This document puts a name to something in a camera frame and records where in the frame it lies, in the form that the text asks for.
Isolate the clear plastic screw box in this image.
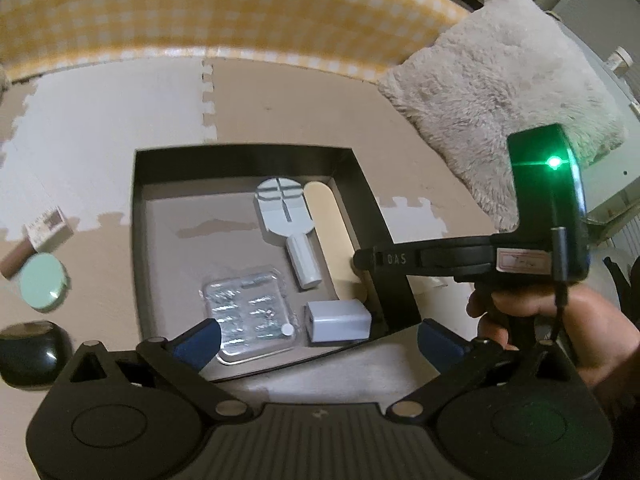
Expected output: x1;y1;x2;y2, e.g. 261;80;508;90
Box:
201;268;298;365

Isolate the white watch link remover tool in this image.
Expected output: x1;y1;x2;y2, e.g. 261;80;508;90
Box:
255;177;322;290

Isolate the person's right hand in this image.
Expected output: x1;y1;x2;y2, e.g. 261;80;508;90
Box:
466;284;639;413

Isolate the white charger cube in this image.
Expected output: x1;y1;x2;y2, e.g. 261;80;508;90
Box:
305;299;372;344

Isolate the black square tray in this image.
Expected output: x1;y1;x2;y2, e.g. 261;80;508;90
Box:
131;144;390;382

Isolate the cream nail file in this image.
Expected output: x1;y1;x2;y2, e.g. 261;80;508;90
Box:
304;181;367;302

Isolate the black round speaker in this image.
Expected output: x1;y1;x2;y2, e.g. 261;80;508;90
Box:
0;321;72;389

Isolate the mint green round compact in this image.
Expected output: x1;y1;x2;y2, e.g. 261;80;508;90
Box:
18;254;68;312

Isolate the fluffy grey pillow right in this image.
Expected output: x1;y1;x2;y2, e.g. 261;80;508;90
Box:
378;0;628;231

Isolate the small printed cardboard box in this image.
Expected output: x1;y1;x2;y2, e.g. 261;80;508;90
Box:
25;207;74;252

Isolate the brown lipstick tube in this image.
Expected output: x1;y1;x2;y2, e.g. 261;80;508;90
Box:
0;238;36;280

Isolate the yellow gingham sofa cushion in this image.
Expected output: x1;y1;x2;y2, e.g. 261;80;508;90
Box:
1;0;466;81

